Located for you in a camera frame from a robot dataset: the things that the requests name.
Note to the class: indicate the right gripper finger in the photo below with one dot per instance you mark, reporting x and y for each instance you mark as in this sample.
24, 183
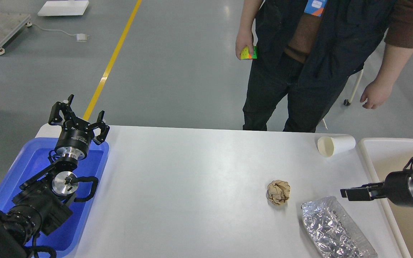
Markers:
367, 192

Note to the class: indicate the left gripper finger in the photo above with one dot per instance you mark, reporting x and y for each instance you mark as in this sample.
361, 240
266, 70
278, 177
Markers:
62, 113
99, 124

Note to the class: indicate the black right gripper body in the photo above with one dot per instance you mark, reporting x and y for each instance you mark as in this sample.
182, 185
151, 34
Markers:
398, 187

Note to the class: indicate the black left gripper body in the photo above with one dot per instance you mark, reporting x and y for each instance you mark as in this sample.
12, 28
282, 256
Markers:
74, 141

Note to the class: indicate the silver foil bag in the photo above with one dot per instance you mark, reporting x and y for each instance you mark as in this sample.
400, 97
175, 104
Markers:
333, 231

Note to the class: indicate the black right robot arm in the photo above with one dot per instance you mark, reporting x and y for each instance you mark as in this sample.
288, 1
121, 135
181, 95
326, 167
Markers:
397, 188

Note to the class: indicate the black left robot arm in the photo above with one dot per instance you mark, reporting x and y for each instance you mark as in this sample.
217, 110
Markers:
43, 204

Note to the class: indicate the person left hand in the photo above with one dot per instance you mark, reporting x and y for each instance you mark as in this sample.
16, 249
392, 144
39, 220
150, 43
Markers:
375, 94

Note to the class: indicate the person right hand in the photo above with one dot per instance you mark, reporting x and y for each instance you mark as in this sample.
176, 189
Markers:
243, 38

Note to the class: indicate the white plastic bin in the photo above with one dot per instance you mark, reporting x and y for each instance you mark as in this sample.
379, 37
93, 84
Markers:
383, 156

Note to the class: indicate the blue plastic bin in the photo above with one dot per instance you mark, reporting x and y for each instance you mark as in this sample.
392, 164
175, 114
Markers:
32, 158

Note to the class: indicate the white paper cup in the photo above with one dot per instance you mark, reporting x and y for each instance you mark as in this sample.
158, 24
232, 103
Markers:
330, 146

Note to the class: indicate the crumpled brown paper ball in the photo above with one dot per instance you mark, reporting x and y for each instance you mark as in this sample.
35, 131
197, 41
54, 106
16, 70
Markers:
278, 192

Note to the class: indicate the grey office chair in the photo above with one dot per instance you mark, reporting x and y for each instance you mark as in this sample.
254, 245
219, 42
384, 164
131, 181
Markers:
347, 102

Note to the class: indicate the white flat board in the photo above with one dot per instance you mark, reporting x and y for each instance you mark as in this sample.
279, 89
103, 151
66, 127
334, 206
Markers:
64, 8

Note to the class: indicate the metal cart platform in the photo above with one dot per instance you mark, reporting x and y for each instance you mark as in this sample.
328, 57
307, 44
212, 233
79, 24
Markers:
2, 30

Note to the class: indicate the person in dark clothes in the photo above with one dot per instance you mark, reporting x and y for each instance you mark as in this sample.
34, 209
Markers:
307, 53

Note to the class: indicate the colourful puzzle cube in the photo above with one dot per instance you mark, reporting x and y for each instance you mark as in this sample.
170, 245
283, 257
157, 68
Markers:
245, 54

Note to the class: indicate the white power adapter with cable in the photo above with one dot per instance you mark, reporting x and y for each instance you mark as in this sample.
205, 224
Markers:
78, 37

